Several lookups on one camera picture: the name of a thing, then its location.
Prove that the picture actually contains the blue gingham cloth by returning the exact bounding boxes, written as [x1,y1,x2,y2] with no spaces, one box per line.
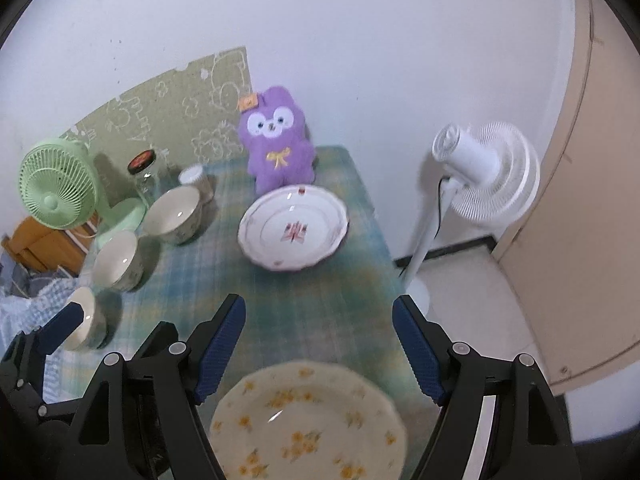
[0,250,96,406]

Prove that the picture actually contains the plaid tablecloth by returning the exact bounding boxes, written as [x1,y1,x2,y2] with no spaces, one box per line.
[75,145,436,480]

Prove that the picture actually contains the black fan cable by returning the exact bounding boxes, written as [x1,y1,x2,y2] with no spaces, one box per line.
[434,176,451,238]

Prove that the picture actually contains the beige door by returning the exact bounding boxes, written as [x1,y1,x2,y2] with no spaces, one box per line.
[492,0,640,391]

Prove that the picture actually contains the medium cream bowl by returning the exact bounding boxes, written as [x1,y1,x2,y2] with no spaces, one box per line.
[92,231,146,293]

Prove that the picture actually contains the glass jar red lid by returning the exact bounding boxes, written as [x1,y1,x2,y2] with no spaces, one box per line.
[126,150,171,206]

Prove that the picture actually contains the large cream bowl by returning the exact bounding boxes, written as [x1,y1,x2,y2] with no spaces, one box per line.
[144,186,205,247]

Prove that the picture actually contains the cotton swab container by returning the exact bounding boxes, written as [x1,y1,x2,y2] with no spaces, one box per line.
[178,165,216,203]

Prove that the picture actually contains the white plate with red print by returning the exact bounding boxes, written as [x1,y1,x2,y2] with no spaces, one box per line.
[237,185,349,273]

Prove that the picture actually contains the green cartoon wall mat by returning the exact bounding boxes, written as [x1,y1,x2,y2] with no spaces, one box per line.
[60,46,251,171]

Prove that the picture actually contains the white standing fan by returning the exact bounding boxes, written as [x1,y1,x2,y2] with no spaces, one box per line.
[400,121,542,321]

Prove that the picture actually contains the yellow floral plate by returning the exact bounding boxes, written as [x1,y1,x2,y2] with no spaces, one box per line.
[207,360,408,480]

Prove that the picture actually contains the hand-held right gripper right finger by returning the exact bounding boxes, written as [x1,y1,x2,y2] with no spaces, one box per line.
[392,295,583,480]

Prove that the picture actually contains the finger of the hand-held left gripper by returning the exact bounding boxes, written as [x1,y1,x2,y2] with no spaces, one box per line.
[0,302,86,418]

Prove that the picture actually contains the small cream bowl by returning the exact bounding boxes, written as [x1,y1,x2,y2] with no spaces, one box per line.
[62,287,108,352]

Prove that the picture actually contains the orange wooden furniture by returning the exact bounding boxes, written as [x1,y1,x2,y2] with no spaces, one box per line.
[0,217,98,276]

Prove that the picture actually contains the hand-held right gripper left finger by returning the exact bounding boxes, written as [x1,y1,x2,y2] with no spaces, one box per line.
[65,294,247,480]

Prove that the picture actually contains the purple plush rabbit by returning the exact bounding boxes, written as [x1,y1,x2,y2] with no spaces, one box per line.
[238,86,317,196]

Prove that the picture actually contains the green desk fan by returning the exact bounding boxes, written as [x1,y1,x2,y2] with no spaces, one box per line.
[19,139,146,251]

